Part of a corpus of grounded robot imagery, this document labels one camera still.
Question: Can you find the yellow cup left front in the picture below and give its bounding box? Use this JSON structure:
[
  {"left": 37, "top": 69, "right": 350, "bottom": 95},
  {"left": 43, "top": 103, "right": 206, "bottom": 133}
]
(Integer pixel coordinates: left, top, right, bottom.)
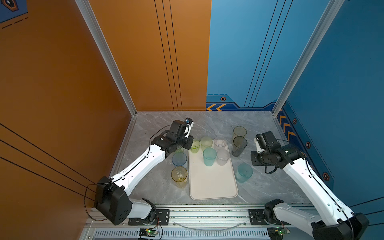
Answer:
[{"left": 171, "top": 167, "right": 188, "bottom": 188}]

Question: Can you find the clear dotted textured cup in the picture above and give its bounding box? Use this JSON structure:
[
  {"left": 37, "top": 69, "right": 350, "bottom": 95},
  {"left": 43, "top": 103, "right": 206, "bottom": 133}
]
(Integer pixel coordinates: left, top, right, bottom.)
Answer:
[{"left": 217, "top": 149, "right": 230, "bottom": 166}]

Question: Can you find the left green circuit board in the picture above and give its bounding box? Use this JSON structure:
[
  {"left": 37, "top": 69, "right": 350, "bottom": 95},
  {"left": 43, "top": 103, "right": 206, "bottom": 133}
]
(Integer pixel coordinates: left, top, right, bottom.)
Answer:
[{"left": 138, "top": 228, "right": 159, "bottom": 240}]

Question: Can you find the aluminium corner post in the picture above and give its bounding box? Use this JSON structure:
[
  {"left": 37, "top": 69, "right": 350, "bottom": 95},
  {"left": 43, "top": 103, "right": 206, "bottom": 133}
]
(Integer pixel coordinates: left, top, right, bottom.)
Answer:
[
  {"left": 272, "top": 0, "right": 345, "bottom": 117},
  {"left": 75, "top": 0, "right": 137, "bottom": 117}
]

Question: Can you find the left aluminium corner post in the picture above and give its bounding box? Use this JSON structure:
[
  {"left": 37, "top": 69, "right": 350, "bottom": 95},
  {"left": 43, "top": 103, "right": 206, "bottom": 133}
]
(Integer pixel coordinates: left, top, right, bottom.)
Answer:
[{"left": 75, "top": 0, "right": 137, "bottom": 117}]

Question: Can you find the green dotted textured cup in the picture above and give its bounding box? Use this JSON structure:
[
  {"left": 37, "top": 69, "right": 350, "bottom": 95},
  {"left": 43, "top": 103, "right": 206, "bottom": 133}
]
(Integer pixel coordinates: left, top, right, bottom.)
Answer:
[{"left": 200, "top": 136, "right": 213, "bottom": 151}]

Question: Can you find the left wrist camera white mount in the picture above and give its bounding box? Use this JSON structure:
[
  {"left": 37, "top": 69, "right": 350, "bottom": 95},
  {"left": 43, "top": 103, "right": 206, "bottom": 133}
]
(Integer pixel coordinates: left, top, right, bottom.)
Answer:
[{"left": 170, "top": 118, "right": 194, "bottom": 138}]

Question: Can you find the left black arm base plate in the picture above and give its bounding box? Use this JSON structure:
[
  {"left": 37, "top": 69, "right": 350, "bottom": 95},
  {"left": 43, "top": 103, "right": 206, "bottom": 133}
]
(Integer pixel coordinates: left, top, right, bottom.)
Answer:
[{"left": 128, "top": 209, "right": 170, "bottom": 226}]

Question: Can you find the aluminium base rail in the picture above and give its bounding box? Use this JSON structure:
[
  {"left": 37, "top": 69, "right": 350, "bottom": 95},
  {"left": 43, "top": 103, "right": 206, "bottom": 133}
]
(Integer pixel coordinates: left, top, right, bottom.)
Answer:
[{"left": 79, "top": 204, "right": 312, "bottom": 240}]

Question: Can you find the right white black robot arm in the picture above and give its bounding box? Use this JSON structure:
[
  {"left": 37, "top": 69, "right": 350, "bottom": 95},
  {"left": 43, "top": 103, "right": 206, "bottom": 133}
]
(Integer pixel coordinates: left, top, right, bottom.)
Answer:
[{"left": 251, "top": 144, "right": 369, "bottom": 240}]

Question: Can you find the tall green clear cup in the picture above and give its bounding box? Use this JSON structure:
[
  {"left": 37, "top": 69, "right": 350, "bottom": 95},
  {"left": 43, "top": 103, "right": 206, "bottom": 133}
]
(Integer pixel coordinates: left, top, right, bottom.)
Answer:
[{"left": 176, "top": 147, "right": 184, "bottom": 153}]

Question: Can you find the tall blue clear cup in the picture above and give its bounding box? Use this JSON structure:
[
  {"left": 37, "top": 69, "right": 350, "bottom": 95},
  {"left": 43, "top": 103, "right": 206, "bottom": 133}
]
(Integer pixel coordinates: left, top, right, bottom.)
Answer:
[{"left": 172, "top": 153, "right": 188, "bottom": 169}]

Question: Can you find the teal cup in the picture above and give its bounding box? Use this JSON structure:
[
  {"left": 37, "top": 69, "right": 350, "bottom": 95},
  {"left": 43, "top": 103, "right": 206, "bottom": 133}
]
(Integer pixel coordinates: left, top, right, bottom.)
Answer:
[
  {"left": 235, "top": 164, "right": 253, "bottom": 183},
  {"left": 203, "top": 148, "right": 217, "bottom": 167}
]

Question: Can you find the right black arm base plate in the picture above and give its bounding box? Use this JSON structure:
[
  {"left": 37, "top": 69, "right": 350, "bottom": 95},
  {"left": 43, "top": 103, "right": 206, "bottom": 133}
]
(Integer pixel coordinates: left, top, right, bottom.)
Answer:
[{"left": 248, "top": 209, "right": 288, "bottom": 226}]

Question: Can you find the right green circuit board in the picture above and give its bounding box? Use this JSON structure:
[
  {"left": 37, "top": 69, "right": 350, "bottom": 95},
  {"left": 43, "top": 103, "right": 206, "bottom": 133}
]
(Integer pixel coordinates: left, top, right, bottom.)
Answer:
[{"left": 267, "top": 228, "right": 291, "bottom": 240}]

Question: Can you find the white rectangular plastic tray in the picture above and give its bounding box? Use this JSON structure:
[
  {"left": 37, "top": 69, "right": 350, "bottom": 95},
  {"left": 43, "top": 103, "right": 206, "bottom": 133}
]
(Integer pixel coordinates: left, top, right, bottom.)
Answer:
[{"left": 188, "top": 150, "right": 238, "bottom": 201}]

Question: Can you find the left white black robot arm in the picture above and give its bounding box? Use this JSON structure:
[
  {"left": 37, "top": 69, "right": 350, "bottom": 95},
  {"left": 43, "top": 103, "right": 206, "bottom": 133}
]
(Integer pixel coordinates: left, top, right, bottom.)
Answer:
[{"left": 94, "top": 136, "right": 194, "bottom": 226}]

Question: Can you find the dark smoke grey cup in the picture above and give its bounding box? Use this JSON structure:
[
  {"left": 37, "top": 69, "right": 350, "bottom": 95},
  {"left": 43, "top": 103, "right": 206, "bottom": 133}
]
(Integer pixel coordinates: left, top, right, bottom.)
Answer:
[{"left": 232, "top": 136, "right": 248, "bottom": 157}]

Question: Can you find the amber yellow cup right back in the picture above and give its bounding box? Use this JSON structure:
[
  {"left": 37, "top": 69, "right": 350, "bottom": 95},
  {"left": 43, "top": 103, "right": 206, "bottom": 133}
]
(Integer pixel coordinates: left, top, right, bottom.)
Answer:
[{"left": 233, "top": 126, "right": 247, "bottom": 139}]

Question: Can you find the small green clear glass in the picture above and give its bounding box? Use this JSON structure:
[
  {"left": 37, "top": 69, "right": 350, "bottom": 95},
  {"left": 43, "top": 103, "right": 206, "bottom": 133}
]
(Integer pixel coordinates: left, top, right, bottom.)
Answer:
[{"left": 190, "top": 140, "right": 201, "bottom": 154}]

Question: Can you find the right aluminium corner post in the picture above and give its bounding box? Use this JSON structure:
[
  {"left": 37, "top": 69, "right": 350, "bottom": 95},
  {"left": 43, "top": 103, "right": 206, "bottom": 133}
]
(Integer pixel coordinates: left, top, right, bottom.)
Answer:
[{"left": 272, "top": 0, "right": 345, "bottom": 117}]

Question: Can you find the green circuit board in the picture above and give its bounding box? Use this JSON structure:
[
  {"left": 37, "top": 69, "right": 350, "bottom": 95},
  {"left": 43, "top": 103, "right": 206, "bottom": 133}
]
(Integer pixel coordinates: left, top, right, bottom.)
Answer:
[
  {"left": 138, "top": 228, "right": 159, "bottom": 240},
  {"left": 267, "top": 228, "right": 291, "bottom": 240}
]

